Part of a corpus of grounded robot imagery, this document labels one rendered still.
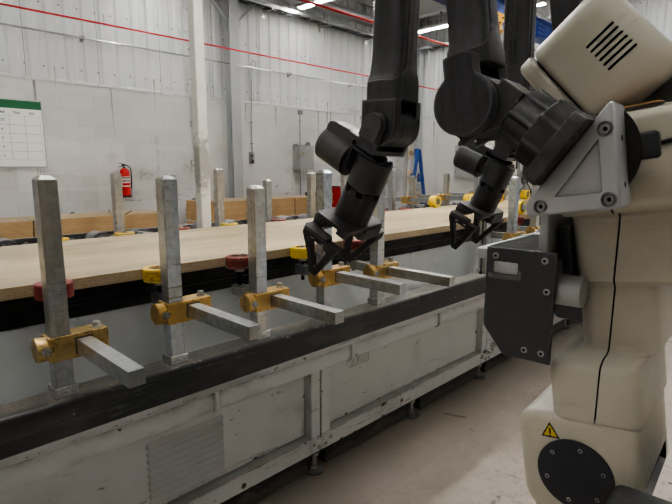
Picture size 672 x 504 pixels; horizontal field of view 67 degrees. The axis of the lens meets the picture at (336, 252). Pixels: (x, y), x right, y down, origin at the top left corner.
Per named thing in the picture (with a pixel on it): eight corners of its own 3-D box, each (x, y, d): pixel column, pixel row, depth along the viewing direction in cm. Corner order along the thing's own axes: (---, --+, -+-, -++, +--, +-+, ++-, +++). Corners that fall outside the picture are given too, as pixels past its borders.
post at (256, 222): (268, 359, 141) (264, 185, 133) (258, 362, 138) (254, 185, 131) (261, 356, 143) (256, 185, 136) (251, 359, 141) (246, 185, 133)
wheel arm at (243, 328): (262, 341, 106) (261, 321, 105) (248, 345, 103) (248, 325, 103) (163, 303, 136) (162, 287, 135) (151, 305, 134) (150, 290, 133)
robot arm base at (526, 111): (586, 117, 51) (615, 125, 60) (525, 74, 54) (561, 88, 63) (529, 186, 56) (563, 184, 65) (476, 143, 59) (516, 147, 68)
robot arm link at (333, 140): (385, 118, 68) (419, 123, 75) (329, 83, 74) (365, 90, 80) (351, 195, 74) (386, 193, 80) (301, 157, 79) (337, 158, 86)
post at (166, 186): (186, 375, 123) (176, 175, 115) (173, 379, 120) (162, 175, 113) (179, 371, 125) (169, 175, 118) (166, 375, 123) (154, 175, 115)
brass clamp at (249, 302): (291, 305, 143) (290, 287, 142) (251, 315, 133) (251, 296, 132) (277, 301, 147) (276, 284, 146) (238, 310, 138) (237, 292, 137)
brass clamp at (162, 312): (213, 316, 125) (212, 296, 124) (161, 328, 115) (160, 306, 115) (200, 311, 129) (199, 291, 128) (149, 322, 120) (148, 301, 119)
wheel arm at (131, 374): (147, 388, 89) (146, 364, 88) (128, 394, 86) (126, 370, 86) (63, 332, 119) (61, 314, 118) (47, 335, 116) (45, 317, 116)
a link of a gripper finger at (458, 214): (435, 241, 113) (452, 204, 109) (452, 237, 118) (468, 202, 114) (460, 257, 109) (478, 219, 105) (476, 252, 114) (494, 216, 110)
